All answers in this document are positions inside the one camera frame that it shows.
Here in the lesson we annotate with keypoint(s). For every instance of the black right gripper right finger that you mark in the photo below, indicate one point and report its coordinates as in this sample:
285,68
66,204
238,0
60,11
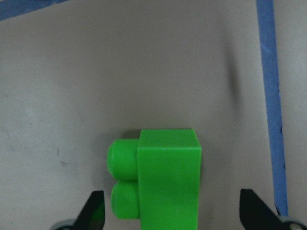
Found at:
256,215

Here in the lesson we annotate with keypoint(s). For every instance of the green toy block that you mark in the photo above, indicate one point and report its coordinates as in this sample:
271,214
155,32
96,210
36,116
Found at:
157,178

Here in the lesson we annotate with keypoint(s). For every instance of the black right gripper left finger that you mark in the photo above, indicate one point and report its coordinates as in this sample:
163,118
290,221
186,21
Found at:
91,217

